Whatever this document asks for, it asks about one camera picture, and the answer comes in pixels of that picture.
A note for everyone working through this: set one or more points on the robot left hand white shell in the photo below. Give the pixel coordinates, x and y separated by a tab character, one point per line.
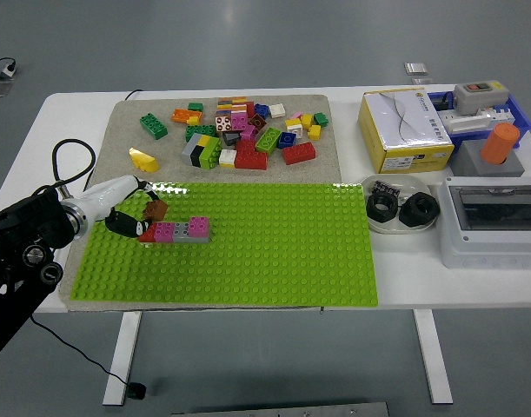
113	195

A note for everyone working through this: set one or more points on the long dark green toy brick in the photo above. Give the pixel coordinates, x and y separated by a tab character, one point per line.
197	131

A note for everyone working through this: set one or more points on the orange toy brick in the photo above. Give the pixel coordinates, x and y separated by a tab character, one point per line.
182	115

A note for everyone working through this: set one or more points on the small yellow toy brick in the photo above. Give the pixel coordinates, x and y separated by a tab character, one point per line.
193	121

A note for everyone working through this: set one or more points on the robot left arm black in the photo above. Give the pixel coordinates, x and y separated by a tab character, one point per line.
30	217

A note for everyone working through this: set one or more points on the yellow curved toy brick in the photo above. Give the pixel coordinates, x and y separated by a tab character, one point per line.
144	161

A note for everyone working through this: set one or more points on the small red toy brick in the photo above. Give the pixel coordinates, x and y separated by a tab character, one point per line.
148	234

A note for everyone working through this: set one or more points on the long grey toy brick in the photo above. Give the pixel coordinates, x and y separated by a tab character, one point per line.
182	234

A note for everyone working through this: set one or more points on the grey sloped toy brick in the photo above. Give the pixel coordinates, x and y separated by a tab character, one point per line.
189	152

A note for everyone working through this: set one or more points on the black toy brick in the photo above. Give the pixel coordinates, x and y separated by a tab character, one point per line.
199	156

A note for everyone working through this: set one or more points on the flat yellow toy brick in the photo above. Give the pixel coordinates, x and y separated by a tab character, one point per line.
204	140

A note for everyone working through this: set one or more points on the small white toy brick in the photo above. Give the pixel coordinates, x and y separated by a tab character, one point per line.
227	158

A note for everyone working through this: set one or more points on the small green toy brick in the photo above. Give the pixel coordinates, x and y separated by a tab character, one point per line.
195	107
320	119

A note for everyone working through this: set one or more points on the dark grey toy brick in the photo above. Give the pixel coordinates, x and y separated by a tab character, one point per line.
231	139

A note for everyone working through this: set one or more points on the large red stepped toy brick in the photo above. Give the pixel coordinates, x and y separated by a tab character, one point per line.
251	160

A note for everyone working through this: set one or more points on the small pink toy brick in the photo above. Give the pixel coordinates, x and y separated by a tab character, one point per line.
248	133

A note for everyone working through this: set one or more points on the dark brown toy brick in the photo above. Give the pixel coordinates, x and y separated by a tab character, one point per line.
258	123

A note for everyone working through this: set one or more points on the tall red toy brick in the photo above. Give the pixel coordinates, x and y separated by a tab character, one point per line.
250	108

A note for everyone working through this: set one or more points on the green studded baseplate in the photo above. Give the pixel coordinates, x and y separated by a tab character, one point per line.
269	243

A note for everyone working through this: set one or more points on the long lime green toy brick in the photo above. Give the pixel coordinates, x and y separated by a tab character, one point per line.
267	140

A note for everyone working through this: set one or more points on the blue square toy brick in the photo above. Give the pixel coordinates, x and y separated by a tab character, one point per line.
287	140

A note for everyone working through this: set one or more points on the long red toy brick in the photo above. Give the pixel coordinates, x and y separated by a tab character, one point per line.
299	153

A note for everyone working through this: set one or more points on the flat light pink toy brick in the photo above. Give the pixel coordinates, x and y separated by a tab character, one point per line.
296	115

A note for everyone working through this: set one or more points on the grey-brown mat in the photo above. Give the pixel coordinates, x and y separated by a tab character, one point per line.
169	167

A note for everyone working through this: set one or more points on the white brick with red dots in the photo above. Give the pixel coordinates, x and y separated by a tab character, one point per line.
223	122

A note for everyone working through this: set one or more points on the multicolour striped brick stack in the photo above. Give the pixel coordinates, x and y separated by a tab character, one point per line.
231	104

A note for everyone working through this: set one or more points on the floor socket with plug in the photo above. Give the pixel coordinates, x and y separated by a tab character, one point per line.
8	70

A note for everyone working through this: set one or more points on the white table leg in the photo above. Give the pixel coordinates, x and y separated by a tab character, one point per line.
121	360
434	360

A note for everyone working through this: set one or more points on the white brick with square print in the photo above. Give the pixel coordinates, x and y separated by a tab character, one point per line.
294	129

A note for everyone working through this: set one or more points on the large black hex nut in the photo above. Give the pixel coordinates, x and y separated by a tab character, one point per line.
373	213
410	217

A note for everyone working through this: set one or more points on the small dark circuit board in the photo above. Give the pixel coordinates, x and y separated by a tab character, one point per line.
384	187

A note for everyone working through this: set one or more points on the white oval dish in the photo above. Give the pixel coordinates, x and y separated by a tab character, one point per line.
404	182

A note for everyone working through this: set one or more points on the yellow and white cardboard box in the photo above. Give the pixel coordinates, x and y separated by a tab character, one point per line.
404	126

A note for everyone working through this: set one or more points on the square metal floor plate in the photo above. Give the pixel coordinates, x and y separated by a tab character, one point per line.
416	68

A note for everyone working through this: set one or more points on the small black part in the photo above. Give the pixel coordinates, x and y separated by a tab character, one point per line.
444	103

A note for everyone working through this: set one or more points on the grey block with hole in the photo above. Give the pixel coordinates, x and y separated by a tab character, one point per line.
465	160

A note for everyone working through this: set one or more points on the white plastic power socket part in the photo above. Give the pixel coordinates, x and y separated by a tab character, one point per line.
465	123

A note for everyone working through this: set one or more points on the orange cylinder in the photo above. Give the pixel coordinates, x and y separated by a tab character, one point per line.
499	143

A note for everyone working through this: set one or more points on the blue plastic bin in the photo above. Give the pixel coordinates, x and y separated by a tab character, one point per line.
521	115

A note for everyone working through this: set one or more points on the white electrical enclosure box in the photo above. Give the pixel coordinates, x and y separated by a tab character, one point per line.
478	252

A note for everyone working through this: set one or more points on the grey switch box red button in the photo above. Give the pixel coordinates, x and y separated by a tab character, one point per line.
480	97

